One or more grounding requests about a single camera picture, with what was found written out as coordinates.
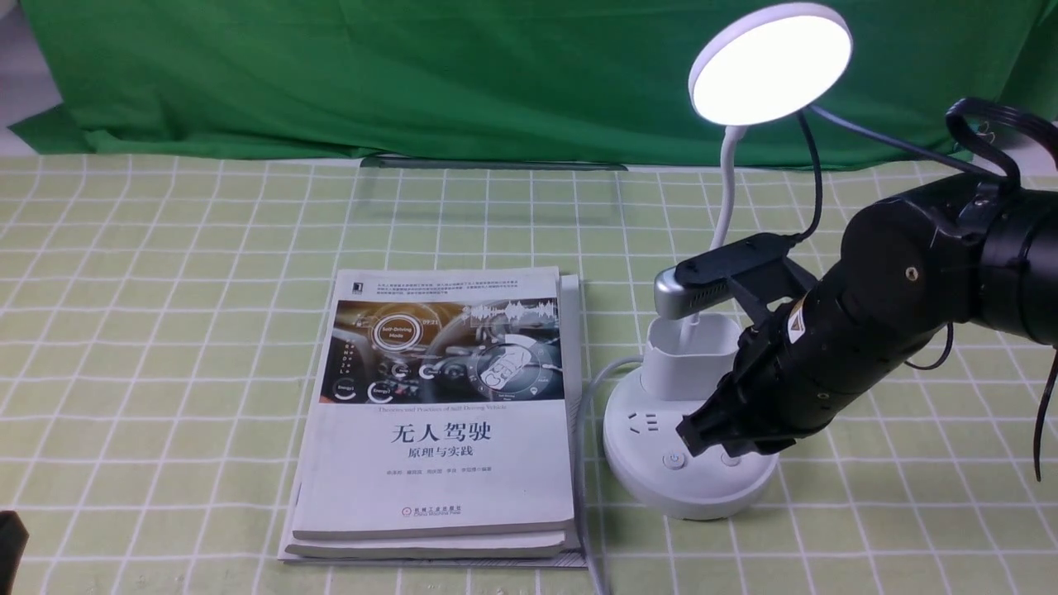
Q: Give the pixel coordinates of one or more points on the white desk lamp with socket base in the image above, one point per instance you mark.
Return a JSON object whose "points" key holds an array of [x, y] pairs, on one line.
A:
{"points": [[766, 65]]}

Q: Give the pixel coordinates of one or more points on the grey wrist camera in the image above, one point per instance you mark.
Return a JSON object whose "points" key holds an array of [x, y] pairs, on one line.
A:
{"points": [[754, 272]]}

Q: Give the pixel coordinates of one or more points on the bottom book in stack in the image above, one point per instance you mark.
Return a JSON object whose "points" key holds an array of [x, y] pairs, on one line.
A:
{"points": [[579, 496]]}

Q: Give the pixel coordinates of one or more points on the green checkered tablecloth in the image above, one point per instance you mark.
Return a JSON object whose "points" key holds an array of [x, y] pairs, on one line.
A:
{"points": [[160, 324]]}

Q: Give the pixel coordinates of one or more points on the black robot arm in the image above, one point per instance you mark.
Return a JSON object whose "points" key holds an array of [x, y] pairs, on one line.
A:
{"points": [[957, 250]]}

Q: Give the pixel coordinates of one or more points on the self-driving textbook top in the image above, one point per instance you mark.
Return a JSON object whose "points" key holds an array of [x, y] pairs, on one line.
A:
{"points": [[438, 446]]}

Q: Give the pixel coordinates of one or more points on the black object at left edge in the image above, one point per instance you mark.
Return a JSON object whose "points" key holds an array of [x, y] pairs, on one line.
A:
{"points": [[14, 537]]}

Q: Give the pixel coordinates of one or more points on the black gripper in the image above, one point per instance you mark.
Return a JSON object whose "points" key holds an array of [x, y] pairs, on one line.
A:
{"points": [[824, 353]]}

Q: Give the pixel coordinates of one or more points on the green backdrop cloth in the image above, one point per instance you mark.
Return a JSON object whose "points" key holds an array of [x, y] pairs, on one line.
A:
{"points": [[602, 81]]}

